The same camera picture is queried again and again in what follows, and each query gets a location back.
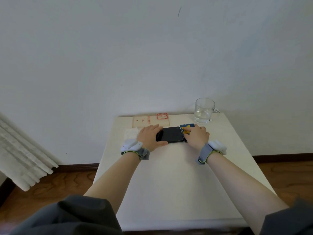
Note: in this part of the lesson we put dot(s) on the white wipe tissues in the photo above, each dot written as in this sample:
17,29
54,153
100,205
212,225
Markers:
130,133

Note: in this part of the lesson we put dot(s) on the clear phone case red print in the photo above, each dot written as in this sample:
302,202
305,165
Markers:
146,119

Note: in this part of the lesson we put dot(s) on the dark grey shirt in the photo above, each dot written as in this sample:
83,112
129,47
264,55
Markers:
68,220

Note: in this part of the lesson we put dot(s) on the person's left forearm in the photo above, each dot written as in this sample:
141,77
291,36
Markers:
115,178

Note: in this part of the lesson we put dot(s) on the glass mug with water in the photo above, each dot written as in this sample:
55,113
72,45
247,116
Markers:
204,111

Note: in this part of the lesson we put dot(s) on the blue card yellow star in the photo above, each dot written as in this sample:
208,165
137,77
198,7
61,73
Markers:
187,126

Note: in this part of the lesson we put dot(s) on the white curtain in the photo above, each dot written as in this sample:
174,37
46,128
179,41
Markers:
19,156

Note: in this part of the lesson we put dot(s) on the person's left hand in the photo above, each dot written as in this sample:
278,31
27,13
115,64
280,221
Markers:
148,138

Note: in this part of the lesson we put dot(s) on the person's right forearm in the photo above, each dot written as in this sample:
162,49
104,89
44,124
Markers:
244,190

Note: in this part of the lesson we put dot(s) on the person's right hand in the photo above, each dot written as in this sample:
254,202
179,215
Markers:
196,138

